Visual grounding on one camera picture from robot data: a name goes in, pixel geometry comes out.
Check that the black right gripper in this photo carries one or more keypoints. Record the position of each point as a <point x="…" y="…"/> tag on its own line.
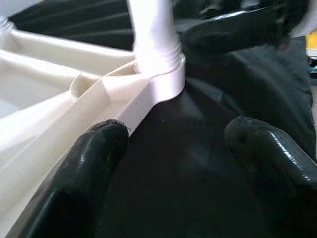
<point x="292" y="15"/>

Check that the yellow object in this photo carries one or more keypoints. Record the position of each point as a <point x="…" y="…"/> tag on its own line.
<point x="312" y="45"/>

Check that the white plastic table top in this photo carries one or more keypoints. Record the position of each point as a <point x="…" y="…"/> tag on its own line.
<point x="74" y="104"/>

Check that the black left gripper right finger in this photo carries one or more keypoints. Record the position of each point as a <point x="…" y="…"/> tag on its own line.
<point x="272" y="173"/>

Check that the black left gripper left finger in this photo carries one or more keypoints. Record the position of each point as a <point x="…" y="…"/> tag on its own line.
<point x="74" y="186"/>

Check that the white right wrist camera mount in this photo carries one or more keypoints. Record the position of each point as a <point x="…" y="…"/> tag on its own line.
<point x="309" y="19"/>

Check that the black cloth table cover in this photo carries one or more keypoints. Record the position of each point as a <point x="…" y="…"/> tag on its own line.
<point x="198" y="161"/>

